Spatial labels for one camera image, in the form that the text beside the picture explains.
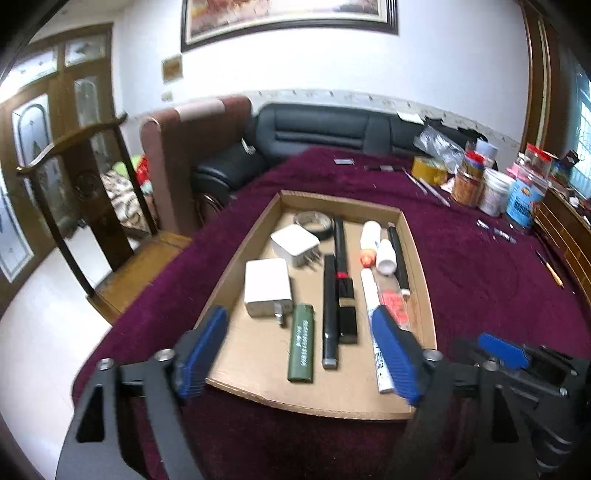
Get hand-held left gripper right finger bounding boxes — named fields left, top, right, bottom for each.
left=370, top=305, right=541, bottom=480

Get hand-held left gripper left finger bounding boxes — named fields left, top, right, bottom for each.
left=55, top=305, right=230, bottom=480

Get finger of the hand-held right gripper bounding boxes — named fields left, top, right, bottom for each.
left=475, top=332, right=532, bottom=371
left=508, top=344, right=579, bottom=398

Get clear packet red label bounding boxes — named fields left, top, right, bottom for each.
left=379, top=286, right=413, bottom=333

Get cardboard tray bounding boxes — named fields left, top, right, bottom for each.
left=203, top=189, right=438, bottom=422

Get black lipstick gold band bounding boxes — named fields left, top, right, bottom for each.
left=335, top=276, right=360, bottom=345

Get white marker pen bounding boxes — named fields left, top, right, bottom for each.
left=360, top=268, right=395, bottom=394

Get slim black pen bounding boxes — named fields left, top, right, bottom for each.
left=322, top=254, right=341, bottom=370

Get black marker white cap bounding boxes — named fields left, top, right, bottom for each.
left=387, top=223, right=413, bottom=297

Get small white charger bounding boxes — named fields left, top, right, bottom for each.
left=244, top=257, right=295, bottom=326

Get green lighter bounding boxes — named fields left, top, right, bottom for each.
left=287, top=304, right=317, bottom=384

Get small white bottle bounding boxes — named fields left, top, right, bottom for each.
left=375, top=239, right=398, bottom=276

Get white bottle orange cap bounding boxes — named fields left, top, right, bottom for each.
left=359, top=220, right=382, bottom=268

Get black marker red end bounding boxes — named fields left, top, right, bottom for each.
left=332, top=216, right=352, bottom=280

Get large white charger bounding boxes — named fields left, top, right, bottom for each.
left=270, top=224, right=322, bottom=271

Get black tape roll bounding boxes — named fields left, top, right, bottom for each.
left=293, top=210, right=335, bottom=241

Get yellow pencil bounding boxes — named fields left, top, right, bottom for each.
left=536, top=249, right=565, bottom=289

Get wooden chair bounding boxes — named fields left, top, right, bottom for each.
left=16, top=111, right=194, bottom=325

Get wooden sideboard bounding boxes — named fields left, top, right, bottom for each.
left=533, top=182, right=591, bottom=305

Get white plastic tub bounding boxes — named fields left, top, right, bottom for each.
left=478, top=167, right=514, bottom=217

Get pens beside yellow tape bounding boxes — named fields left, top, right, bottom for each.
left=418, top=178, right=452, bottom=207

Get patterned blanket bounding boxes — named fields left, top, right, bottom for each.
left=100, top=170, right=155, bottom=234

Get short white craft knife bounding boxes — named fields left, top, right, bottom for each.
left=401, top=167, right=428, bottom=195

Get yellow tape roll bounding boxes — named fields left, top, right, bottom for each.
left=411, top=156, right=450, bottom=186

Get printed cardboard box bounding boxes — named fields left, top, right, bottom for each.
left=549, top=150, right=580, bottom=188

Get maroon armchair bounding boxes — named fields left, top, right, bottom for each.
left=140, top=95, right=253, bottom=232

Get clear plastic bag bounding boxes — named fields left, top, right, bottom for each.
left=412, top=124, right=466, bottom=172

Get black leather sofa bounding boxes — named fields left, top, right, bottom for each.
left=191, top=102, right=497, bottom=206

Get window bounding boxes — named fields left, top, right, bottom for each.
left=570, top=60, right=591, bottom=181

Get wooden glass door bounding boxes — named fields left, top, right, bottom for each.
left=0, top=23, right=123, bottom=319

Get wooden door frame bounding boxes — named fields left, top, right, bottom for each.
left=519, top=0, right=573, bottom=155

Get small wall plaque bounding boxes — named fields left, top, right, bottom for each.
left=161, top=53, right=184, bottom=84

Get framed wall picture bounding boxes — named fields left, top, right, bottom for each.
left=180, top=0, right=400, bottom=54

